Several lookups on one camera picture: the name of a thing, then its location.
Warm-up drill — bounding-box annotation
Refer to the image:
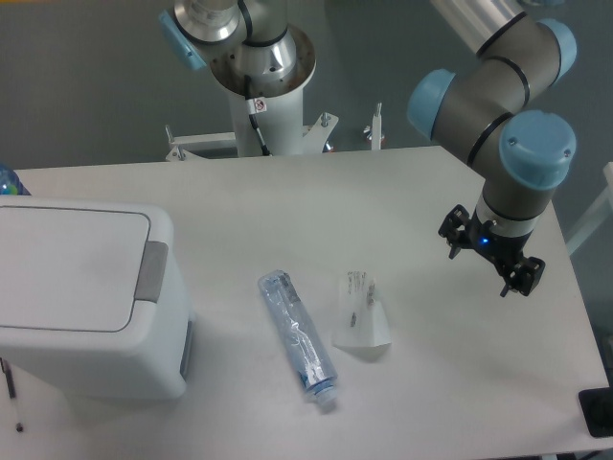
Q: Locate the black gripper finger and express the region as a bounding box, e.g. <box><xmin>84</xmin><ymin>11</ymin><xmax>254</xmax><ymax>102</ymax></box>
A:
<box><xmin>438</xmin><ymin>204</ymin><xmax>472</xmax><ymax>259</ymax></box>
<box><xmin>500</xmin><ymin>257</ymin><xmax>546</xmax><ymax>297</ymax></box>

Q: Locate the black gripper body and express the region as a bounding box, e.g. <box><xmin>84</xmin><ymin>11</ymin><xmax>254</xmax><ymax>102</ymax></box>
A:
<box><xmin>468</xmin><ymin>206</ymin><xmax>533</xmax><ymax>277</ymax></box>

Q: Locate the white trash can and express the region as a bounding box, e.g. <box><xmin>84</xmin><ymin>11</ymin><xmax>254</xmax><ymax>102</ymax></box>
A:
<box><xmin>1</xmin><ymin>195</ymin><xmax>195</xmax><ymax>400</ymax></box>

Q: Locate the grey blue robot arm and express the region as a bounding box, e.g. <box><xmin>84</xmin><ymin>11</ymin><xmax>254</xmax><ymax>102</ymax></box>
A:
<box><xmin>158</xmin><ymin>1</ymin><xmax>577</xmax><ymax>295</ymax></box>

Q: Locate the clear plastic wrapper bag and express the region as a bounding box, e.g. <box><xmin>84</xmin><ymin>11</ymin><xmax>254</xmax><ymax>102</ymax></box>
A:
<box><xmin>331</xmin><ymin>270</ymin><xmax>392</xmax><ymax>349</ymax></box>

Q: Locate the black device at table corner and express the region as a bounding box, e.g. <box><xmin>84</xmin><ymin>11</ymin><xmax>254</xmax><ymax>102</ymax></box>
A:
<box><xmin>579</xmin><ymin>387</ymin><xmax>612</xmax><ymax>438</ymax></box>

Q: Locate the crushed clear plastic bottle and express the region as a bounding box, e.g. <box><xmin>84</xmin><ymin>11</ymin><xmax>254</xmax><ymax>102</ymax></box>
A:
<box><xmin>258</xmin><ymin>270</ymin><xmax>338</xmax><ymax>413</ymax></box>

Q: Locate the blue bottle at left edge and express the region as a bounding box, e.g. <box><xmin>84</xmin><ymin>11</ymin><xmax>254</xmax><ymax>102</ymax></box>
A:
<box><xmin>0</xmin><ymin>164</ymin><xmax>31</xmax><ymax>196</ymax></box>

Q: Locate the black pen on table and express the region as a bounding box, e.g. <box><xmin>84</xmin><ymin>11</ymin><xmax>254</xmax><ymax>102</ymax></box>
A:
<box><xmin>0</xmin><ymin>356</ymin><xmax>25</xmax><ymax>433</ymax></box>

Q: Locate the white frame at right edge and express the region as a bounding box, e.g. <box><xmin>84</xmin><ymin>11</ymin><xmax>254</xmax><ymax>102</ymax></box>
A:
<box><xmin>566</xmin><ymin>162</ymin><xmax>612</xmax><ymax>256</ymax></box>

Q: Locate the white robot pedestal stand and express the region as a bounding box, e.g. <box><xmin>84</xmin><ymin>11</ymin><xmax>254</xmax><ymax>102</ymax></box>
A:
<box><xmin>166</xmin><ymin>25</ymin><xmax>339</xmax><ymax>161</ymax></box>

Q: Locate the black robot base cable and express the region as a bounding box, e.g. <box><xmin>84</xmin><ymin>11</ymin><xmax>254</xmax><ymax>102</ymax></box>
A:
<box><xmin>242</xmin><ymin>74</ymin><xmax>274</xmax><ymax>158</ymax></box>

